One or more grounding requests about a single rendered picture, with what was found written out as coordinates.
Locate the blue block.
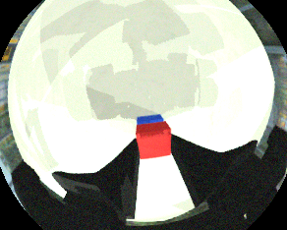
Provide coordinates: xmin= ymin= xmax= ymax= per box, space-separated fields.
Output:
xmin=136 ymin=115 xmax=164 ymax=124

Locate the red block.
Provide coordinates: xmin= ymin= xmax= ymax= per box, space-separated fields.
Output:
xmin=136 ymin=120 xmax=171 ymax=159

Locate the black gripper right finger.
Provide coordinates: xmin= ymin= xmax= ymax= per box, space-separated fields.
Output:
xmin=171 ymin=134 xmax=258 ymax=209

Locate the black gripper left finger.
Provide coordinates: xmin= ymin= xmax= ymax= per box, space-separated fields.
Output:
xmin=52 ymin=138 xmax=141 ymax=220

